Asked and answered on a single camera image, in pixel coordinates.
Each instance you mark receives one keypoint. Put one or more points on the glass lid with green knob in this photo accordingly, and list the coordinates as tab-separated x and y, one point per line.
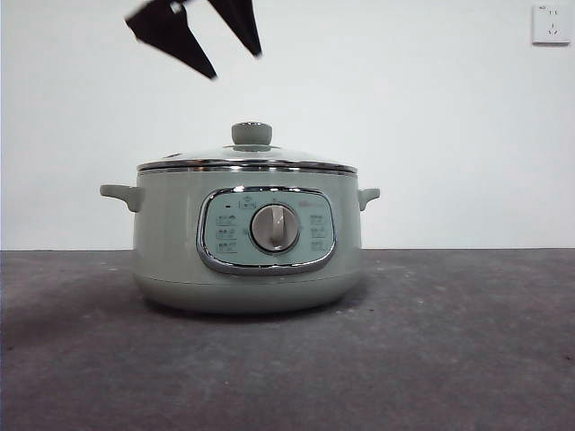
251	133

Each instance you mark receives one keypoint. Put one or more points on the sage green electric pot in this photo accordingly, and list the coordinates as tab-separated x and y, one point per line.
170	233

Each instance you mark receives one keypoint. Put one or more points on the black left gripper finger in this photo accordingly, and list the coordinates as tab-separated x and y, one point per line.
242	22
175	38

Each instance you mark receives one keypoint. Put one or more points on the white wall socket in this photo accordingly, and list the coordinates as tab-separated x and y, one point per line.
551	24

